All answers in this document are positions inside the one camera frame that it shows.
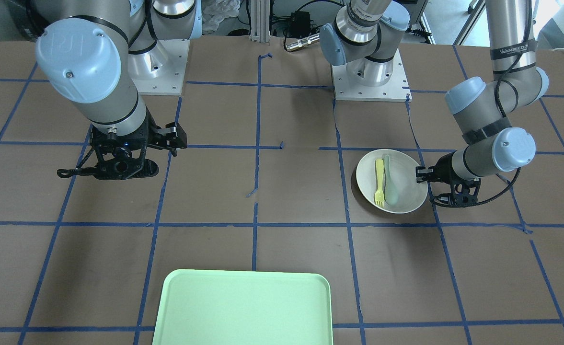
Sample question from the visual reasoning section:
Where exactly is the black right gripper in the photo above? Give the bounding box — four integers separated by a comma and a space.
58, 115, 188, 180

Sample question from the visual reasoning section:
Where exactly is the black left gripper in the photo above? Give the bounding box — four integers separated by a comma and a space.
415, 153, 480, 207

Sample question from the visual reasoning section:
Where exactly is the yellow plastic fork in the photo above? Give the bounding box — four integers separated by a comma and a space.
374, 159, 385, 209

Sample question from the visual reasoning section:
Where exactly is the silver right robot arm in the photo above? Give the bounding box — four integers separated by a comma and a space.
32, 0, 411, 180

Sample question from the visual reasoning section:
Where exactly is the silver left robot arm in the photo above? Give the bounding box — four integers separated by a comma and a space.
319, 0, 549, 208

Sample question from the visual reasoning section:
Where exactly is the light green tray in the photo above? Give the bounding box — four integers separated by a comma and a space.
152, 269, 334, 345

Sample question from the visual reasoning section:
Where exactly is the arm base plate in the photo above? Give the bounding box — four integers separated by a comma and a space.
128, 39, 191, 96
331, 50, 413, 102

